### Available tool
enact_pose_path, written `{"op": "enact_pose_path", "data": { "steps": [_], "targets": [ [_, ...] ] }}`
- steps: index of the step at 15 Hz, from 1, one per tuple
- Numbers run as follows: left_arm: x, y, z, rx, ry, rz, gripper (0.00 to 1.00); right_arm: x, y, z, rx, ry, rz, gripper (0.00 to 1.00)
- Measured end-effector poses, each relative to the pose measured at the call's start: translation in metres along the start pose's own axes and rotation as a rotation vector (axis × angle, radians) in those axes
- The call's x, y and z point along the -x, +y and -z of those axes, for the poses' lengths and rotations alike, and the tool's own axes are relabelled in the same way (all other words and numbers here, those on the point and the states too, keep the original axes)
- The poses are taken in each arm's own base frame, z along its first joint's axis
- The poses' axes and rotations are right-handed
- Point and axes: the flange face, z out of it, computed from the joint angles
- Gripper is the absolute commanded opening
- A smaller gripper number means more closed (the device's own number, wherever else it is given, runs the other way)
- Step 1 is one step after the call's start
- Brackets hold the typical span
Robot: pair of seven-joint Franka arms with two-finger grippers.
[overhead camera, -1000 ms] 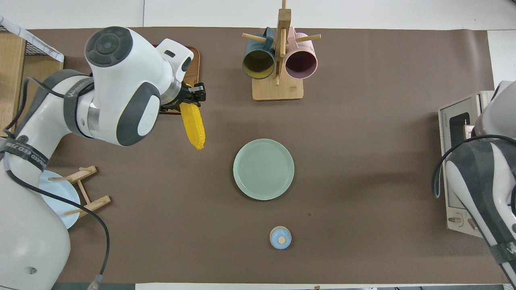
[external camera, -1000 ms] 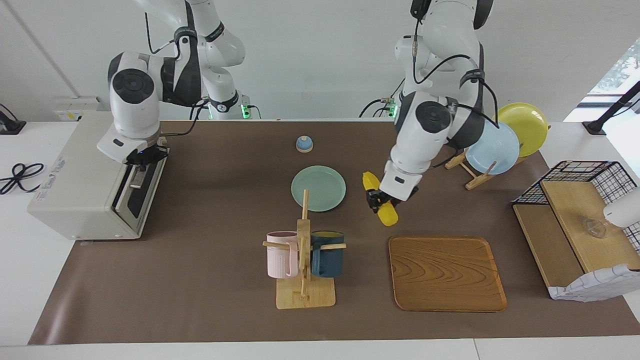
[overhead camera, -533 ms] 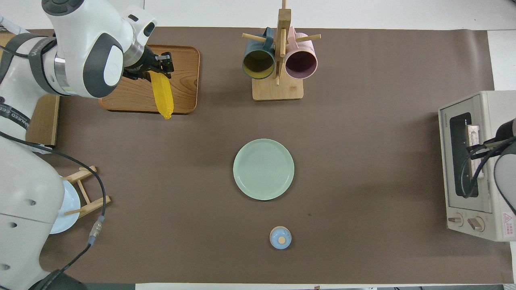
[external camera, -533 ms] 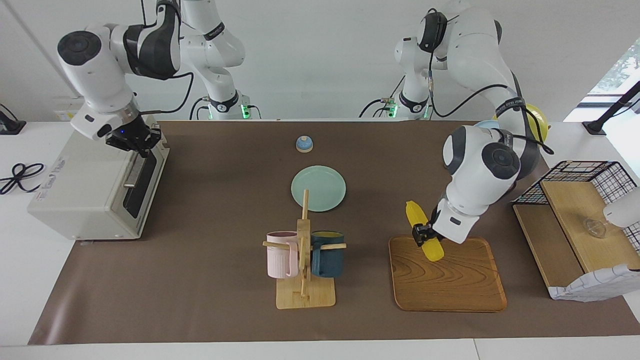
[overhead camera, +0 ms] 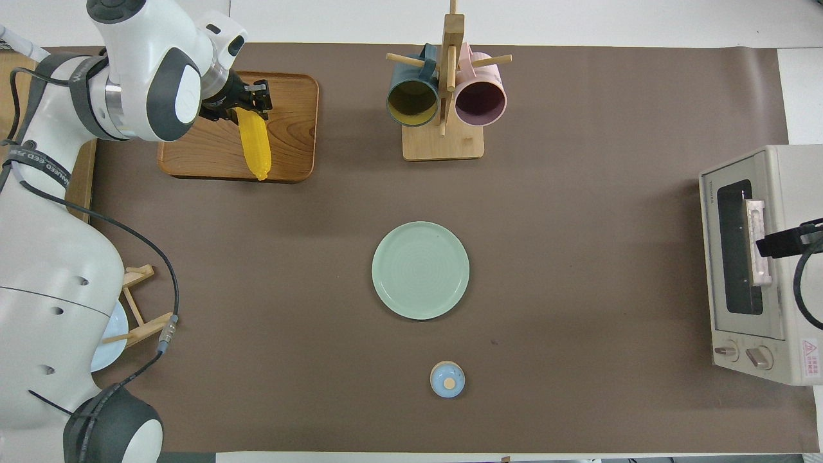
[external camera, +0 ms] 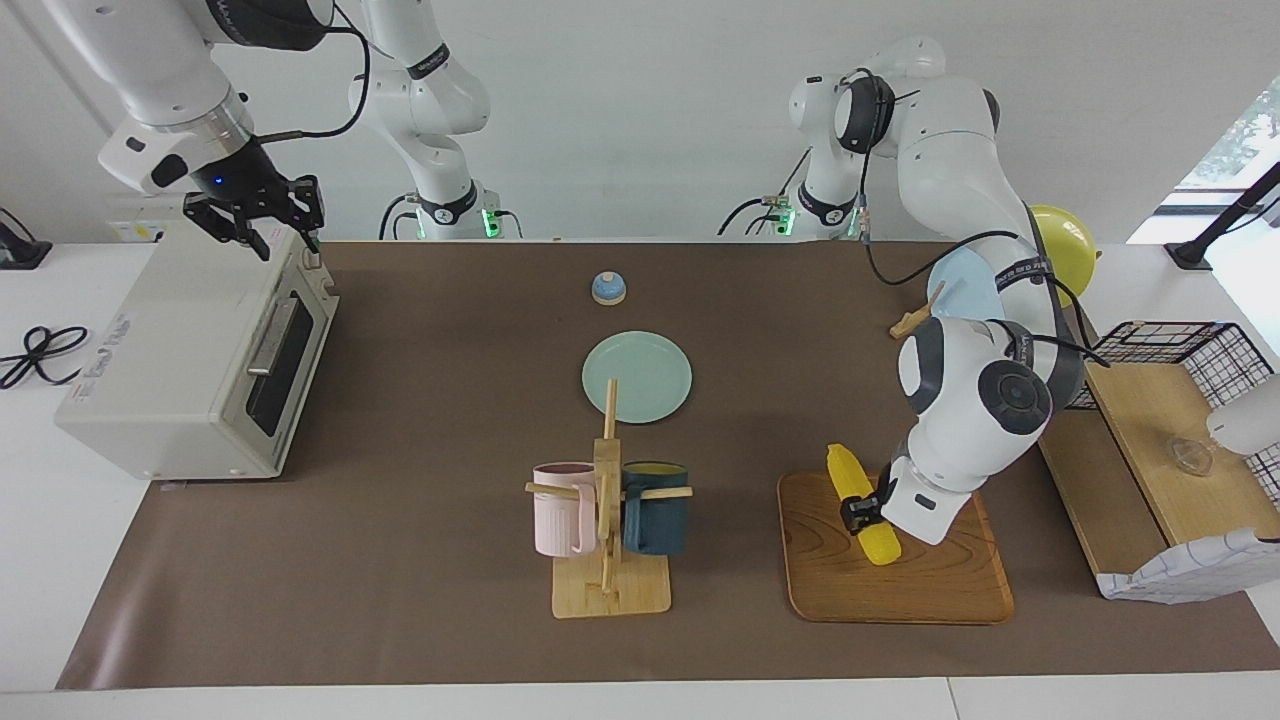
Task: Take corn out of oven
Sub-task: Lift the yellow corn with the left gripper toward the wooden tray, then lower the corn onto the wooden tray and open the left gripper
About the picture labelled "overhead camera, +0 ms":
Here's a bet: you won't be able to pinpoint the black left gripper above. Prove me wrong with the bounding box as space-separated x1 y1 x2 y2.
199 71 273 122

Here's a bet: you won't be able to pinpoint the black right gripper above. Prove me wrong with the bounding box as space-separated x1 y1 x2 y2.
756 218 823 259

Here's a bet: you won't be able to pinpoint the yellow corn cob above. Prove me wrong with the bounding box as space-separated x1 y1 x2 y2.
234 106 273 183

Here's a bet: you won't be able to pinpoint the beige toaster oven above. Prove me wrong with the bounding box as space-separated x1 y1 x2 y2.
699 145 823 386

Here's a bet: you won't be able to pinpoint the pale green plate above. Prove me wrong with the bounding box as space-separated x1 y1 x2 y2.
372 221 471 321

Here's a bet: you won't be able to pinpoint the wooden tray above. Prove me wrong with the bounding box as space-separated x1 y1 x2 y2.
157 69 320 184

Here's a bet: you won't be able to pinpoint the dark blue mug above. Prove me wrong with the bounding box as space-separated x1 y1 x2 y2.
386 44 442 128

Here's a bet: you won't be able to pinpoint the wooden mug tree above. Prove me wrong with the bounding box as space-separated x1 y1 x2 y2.
386 0 513 161

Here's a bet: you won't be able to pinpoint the wooden two-tier shelf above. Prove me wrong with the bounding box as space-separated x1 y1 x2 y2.
0 48 98 223

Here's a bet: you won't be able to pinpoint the pink mug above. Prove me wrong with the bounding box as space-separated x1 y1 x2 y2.
453 44 508 127

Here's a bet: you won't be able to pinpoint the brown table mat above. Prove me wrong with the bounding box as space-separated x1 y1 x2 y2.
39 43 818 454

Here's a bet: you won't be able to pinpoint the white checkered cloth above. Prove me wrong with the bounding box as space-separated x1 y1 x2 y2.
0 24 51 63

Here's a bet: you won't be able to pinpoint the wooden plate rack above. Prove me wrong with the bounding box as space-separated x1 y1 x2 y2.
103 264 177 349

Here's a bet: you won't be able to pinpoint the light blue plate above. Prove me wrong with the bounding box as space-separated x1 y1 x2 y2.
90 300 129 374

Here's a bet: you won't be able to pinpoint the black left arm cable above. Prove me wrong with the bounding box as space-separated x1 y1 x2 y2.
0 64 181 425

